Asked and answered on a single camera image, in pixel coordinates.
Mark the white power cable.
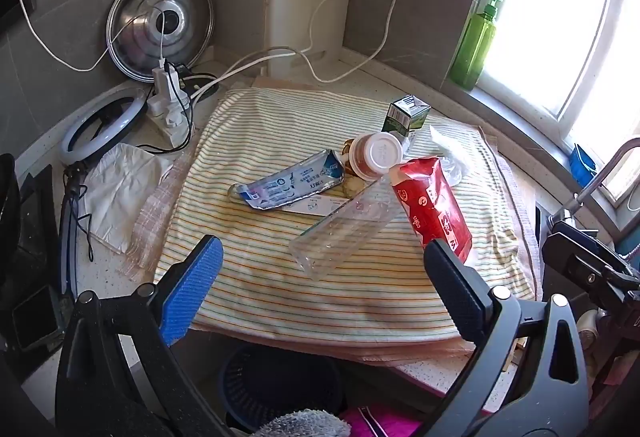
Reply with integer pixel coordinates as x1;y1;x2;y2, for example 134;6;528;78
188;0;446;103

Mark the chrome faucet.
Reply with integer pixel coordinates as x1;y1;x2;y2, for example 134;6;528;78
547;137;640;229

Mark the clear plastic bottle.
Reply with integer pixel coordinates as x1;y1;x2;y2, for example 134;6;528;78
288;176;402;280

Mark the white ring light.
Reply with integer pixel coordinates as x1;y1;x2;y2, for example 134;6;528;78
58;87;148;167

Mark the green soap bottle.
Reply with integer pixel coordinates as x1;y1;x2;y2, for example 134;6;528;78
449;0;503;90

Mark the striped yellow towel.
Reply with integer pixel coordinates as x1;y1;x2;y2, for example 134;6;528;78
154;87;539;348

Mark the white power strip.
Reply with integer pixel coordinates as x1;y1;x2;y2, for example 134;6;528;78
148;58;192;150

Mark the white cloth bag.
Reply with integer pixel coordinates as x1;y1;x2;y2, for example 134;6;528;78
84;143;174;254

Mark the blue trash basket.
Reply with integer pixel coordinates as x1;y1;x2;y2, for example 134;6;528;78
218;344;346;431

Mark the red instant noodle cup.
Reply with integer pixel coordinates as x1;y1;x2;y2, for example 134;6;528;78
340;132;402;181

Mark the steel pot lid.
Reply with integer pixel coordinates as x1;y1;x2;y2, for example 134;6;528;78
105;0;215;82

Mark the silver blue toothpaste tube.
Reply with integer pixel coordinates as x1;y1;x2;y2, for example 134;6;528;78
228;150;345;210

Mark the blue sponge holder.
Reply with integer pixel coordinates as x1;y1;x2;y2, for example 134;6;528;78
568;144;597;188

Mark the thin white charger cable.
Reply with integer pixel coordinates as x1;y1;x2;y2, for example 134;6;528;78
15;0;166;74

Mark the white cutting board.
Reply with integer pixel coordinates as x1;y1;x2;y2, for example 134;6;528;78
264;0;356;80

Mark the green milk carton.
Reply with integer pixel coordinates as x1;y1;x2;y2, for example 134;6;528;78
382;94;432;139

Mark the red snack bag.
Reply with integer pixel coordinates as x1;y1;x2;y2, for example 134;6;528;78
388;156;472;263

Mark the clear plastic bag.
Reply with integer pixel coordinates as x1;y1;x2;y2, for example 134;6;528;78
400;123;487;188

